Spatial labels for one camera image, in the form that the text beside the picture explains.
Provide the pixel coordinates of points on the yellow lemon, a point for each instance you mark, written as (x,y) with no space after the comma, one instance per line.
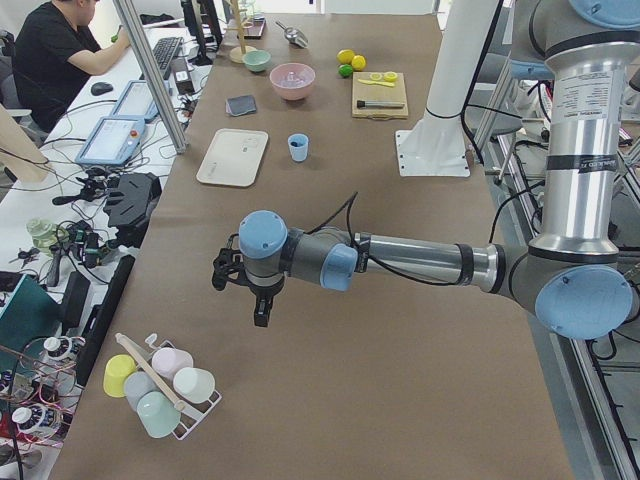
(345,56)
(358,63)

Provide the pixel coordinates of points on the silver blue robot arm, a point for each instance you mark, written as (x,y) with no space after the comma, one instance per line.
(567,275)

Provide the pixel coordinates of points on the teach pendant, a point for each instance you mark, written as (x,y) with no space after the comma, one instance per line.
(113,141)
(136,100)

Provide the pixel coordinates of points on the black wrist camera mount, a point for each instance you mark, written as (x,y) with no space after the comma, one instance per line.
(228,266)

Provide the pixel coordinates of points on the black long bar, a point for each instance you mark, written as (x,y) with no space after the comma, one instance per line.
(99,326)

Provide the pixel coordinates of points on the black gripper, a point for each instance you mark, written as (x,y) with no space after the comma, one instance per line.
(261,291)

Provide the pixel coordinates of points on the yellow lemon left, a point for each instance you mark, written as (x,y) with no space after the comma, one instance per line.
(345,56)

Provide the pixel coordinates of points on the pink cup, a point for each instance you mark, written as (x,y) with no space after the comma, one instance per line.
(167,361)

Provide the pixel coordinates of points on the near teach pendant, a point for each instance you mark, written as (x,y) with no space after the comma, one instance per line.
(113,141)

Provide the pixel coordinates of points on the wooden cutting board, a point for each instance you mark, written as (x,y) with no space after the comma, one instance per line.
(378,93)

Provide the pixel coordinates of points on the black computer mouse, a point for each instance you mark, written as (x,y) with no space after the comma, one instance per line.
(101,88)

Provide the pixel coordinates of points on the far teach pendant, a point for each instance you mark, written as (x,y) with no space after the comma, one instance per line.
(136,100)

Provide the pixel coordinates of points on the seated person black shirt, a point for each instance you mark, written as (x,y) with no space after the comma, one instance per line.
(56,54)

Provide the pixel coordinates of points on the clear ice cubes pile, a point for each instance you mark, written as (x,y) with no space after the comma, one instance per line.
(292,80)

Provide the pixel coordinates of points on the wooden cup stand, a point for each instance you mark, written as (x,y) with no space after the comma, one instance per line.
(237,53)

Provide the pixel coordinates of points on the black handled knife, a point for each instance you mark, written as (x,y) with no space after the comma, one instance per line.
(369,104)

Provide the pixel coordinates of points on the yellow cup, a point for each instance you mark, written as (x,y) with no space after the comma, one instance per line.
(118,368)

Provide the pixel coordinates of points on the light blue plastic cup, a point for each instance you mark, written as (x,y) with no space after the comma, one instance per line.
(298,154)

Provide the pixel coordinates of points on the dark grey folded cloth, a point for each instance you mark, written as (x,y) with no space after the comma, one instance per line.
(241,105)

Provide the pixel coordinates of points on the grey cup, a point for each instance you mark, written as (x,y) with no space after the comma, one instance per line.
(136,386)

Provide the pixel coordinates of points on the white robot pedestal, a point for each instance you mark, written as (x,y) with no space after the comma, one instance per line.
(435,146)

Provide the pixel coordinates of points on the white wire cup rack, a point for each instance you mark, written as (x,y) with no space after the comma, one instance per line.
(192,414)

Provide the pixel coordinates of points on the green lime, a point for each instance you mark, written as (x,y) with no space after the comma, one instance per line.
(345,70)

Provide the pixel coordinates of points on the black keyboard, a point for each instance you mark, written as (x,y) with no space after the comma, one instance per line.
(164,52)

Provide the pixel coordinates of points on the yellow lemon right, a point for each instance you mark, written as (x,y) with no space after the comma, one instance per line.
(358,63)

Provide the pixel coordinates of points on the beige plastic tray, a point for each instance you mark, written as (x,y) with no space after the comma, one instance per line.
(233,158)

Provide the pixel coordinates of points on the teal box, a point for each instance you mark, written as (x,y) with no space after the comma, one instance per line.
(30,312)

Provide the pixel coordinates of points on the pink bowl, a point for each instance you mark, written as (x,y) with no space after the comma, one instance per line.
(289,94)

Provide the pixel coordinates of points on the mint green bowl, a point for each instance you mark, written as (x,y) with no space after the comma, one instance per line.
(256,61)

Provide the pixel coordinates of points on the mint green cup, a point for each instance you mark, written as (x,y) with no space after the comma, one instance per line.
(157,414)

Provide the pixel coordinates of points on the metal ice scoop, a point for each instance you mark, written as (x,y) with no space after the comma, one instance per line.
(293,35)

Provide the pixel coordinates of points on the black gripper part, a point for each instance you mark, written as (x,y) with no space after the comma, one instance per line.
(130,202)

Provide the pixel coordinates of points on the aluminium frame post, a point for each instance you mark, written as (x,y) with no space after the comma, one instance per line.
(149,68)

